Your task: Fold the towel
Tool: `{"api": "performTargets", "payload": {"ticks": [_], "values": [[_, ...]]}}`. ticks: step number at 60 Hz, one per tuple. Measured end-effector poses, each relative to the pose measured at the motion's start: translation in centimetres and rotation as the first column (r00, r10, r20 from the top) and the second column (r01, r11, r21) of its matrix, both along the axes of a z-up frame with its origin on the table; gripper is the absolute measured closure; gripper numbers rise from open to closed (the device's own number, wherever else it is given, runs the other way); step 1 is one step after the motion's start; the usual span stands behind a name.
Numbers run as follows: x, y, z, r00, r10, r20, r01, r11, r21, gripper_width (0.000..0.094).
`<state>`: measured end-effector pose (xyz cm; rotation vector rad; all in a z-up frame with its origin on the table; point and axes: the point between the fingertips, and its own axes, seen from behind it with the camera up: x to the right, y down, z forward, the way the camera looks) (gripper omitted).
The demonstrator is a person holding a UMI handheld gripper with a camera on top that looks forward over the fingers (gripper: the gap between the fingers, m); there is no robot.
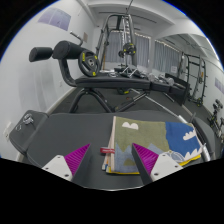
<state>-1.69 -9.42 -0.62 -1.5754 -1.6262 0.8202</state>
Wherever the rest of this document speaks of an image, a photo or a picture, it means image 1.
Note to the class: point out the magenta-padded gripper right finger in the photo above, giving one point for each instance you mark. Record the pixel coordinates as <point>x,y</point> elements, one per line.
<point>165,165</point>

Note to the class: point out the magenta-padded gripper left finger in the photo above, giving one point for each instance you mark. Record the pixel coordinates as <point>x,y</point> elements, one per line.
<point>58,165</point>

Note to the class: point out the olive and blue printed towel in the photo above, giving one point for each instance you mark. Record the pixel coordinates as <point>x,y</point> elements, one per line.
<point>143,133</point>

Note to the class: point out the black padded workout bench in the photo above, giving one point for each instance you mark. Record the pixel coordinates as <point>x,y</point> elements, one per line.
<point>66,133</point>

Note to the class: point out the black yellow exercise machine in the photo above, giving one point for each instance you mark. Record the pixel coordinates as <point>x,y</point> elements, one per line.
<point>216,116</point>

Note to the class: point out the black box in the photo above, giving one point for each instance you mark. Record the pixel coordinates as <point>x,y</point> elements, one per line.
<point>180,91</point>

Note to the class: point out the black squat rack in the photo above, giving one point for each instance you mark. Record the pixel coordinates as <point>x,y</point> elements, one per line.
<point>201,80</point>

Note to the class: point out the white paper sign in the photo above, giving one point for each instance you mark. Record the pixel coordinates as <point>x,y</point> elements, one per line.
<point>174,69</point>

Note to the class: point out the black roller-pad extension bench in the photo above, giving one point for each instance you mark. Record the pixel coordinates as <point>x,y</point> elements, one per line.
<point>110,81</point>

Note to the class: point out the group of dumbbells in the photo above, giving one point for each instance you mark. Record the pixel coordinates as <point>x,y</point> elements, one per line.
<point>130,71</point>

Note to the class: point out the black yellow-marked weight plate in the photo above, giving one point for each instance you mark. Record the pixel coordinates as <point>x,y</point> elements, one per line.
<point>87,63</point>
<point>129,49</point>

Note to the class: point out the white wall outlet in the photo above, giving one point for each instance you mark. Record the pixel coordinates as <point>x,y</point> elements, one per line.
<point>6,130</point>

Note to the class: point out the small purple wall poster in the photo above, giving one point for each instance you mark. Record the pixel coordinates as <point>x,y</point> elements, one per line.
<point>219,85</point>

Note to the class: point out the small brown wall sign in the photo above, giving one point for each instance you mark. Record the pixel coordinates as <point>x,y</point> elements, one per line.
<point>85,37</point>

